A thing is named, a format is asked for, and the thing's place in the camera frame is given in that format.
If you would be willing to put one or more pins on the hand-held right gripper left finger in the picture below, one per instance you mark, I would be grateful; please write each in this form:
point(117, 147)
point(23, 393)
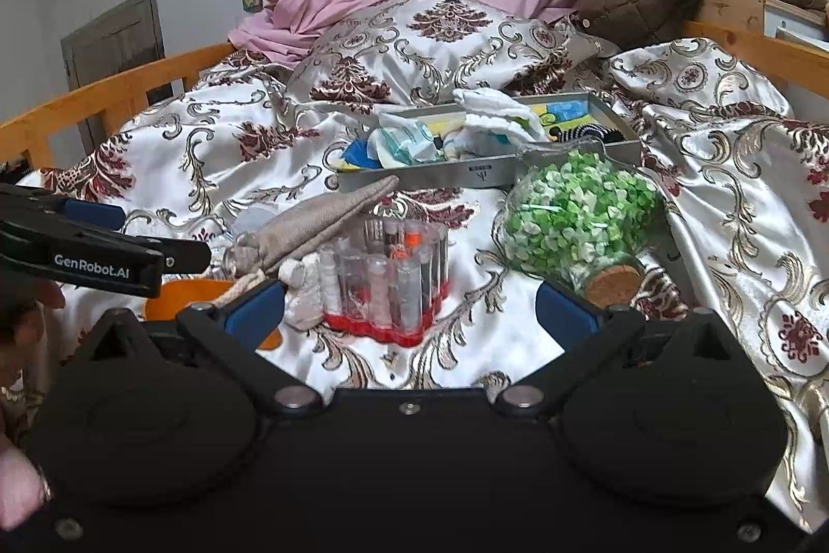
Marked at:
point(256, 303)

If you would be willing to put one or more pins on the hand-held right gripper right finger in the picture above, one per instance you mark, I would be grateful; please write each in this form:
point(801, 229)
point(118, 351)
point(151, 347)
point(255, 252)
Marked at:
point(567, 310)

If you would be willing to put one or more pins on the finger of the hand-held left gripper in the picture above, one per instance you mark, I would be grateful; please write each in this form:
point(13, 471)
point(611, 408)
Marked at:
point(94, 215)
point(184, 256)

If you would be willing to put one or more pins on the plain white sock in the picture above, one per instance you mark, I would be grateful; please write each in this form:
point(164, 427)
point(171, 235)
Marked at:
point(479, 146)

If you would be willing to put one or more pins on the grey metal tray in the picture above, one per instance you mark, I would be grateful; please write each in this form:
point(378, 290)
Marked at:
point(421, 177)

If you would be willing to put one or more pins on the person's left hand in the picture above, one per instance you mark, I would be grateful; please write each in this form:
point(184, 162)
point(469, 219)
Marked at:
point(23, 333)

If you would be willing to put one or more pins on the orange bowl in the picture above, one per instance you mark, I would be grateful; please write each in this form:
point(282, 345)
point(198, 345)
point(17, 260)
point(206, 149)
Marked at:
point(188, 297)

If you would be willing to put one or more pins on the small white cloth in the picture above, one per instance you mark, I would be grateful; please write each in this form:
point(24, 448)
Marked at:
point(304, 300)

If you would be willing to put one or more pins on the beige knit pouch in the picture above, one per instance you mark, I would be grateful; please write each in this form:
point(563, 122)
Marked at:
point(311, 222)

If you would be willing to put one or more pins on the glass jar of green paper stars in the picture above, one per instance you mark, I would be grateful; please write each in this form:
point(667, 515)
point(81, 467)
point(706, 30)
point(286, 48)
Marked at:
point(576, 209)

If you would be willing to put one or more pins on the red case of clear vials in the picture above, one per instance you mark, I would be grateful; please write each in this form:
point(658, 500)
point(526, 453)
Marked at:
point(388, 326)

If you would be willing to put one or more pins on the black and white striped sock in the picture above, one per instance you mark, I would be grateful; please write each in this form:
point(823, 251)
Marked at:
point(586, 133)

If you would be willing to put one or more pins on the blue cloth item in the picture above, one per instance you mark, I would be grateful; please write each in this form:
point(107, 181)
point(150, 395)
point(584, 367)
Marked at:
point(359, 154)

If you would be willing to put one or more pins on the patterned satin blanket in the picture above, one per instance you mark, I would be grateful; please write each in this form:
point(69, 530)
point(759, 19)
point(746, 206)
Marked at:
point(745, 203)

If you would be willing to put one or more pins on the white ruffled sock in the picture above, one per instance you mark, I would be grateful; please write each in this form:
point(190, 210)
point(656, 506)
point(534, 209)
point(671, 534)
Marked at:
point(492, 107)

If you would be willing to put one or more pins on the pale teal striped sock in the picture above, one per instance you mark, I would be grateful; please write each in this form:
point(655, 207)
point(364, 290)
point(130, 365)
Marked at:
point(411, 141)

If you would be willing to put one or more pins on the patterned satin pillow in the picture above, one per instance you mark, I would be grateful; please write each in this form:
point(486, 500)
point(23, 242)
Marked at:
point(401, 47)

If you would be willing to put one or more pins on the wooden box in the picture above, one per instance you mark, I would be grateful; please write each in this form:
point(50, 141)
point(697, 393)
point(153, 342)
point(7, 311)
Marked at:
point(728, 15)

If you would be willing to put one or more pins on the wooden bed frame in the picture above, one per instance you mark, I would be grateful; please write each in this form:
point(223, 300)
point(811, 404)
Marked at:
point(97, 93)

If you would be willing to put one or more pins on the grey wall hatch door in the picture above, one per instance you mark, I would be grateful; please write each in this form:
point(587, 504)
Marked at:
point(110, 47)

